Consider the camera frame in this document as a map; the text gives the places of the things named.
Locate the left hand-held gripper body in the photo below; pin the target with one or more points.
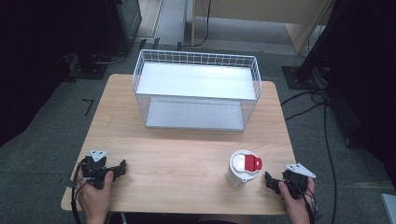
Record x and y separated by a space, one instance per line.
93 168

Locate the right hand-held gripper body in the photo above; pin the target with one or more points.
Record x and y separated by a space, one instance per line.
295 180

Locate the white cup with red lid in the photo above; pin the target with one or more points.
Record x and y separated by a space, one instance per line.
241 169

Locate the person's right hand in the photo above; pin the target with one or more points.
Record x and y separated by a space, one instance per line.
294 205

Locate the person's left hand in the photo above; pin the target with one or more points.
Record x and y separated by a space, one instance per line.
95 199

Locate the grey flat box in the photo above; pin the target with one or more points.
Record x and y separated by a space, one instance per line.
389 208

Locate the black stand base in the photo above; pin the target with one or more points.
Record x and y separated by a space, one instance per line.
88 67

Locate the black metal stand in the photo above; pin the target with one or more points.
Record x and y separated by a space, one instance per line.
306 73

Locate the dark curtain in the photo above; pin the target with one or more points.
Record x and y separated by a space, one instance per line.
34 62

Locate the black equipment cabinet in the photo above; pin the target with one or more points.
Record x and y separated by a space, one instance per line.
124 21

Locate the beige wooden furniture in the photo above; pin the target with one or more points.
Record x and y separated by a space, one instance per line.
264 12

